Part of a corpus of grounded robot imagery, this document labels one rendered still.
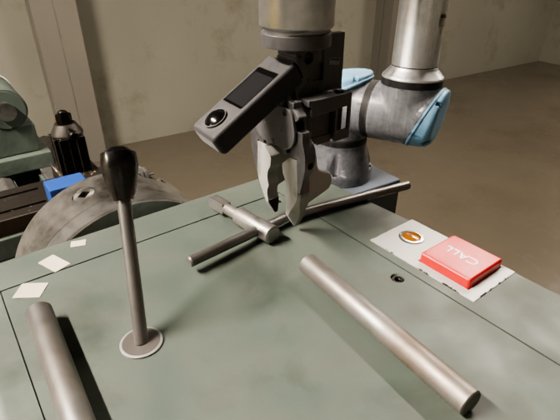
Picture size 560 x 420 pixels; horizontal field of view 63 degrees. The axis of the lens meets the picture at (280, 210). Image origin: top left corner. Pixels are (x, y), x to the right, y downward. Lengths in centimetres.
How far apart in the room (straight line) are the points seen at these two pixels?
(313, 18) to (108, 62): 379
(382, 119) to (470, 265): 47
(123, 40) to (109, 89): 42
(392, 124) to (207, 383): 65
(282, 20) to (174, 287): 28
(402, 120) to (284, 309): 55
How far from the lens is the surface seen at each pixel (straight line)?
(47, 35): 383
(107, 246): 55
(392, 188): 64
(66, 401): 37
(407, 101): 89
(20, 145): 183
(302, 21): 45
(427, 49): 89
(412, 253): 52
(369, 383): 38
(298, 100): 47
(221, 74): 457
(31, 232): 76
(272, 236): 52
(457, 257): 51
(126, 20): 420
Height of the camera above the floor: 155
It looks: 30 degrees down
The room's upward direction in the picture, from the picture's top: straight up
